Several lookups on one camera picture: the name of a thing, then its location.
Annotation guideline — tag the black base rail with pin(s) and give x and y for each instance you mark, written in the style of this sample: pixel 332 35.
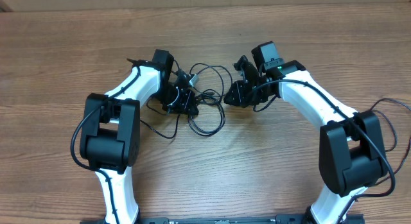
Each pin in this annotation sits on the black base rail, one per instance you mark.
pixel 278 219

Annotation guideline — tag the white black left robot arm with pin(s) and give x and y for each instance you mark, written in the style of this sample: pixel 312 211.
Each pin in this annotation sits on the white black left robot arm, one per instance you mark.
pixel 110 130

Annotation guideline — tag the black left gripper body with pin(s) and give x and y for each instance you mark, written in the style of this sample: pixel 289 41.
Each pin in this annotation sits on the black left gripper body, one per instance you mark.
pixel 180 103

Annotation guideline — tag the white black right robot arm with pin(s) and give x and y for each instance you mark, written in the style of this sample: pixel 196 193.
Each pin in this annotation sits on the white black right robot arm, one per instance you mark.
pixel 351 150

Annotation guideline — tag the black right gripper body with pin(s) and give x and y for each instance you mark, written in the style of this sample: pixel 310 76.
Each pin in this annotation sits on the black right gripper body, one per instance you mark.
pixel 243 91

